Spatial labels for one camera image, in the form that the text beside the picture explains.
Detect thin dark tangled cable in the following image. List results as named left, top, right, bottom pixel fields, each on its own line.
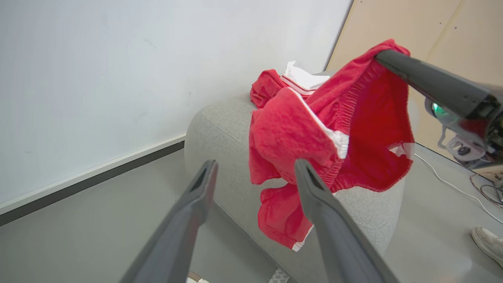
left=469, top=171, right=503, bottom=208

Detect grey fabric sofa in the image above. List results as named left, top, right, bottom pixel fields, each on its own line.
left=184, top=71, right=413, bottom=283

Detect grey floor marker sticker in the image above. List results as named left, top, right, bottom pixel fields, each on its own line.
left=267, top=268, right=290, bottom=283

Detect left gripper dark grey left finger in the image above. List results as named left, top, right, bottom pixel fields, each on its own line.
left=120, top=159, right=219, bottom=283

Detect white shoe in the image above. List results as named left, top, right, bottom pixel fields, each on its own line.
left=471, top=226, right=503, bottom=268

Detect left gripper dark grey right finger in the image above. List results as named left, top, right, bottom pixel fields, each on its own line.
left=294, top=158, right=400, bottom=283

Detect red shorts white stripes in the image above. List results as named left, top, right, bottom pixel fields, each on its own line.
left=248, top=39, right=416, bottom=252

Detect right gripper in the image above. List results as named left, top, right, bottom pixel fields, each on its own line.
left=375, top=49, right=503, bottom=170

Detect white floor cable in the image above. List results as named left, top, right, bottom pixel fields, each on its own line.
left=414, top=153, right=503, bottom=225

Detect white laundry basket tan rim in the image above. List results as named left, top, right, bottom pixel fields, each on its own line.
left=186, top=271, right=211, bottom=283

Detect light wooden board panel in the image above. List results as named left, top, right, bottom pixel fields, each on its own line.
left=325, top=0, right=503, bottom=183

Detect red and white garment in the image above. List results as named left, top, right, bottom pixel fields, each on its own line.
left=250, top=60, right=331, bottom=109

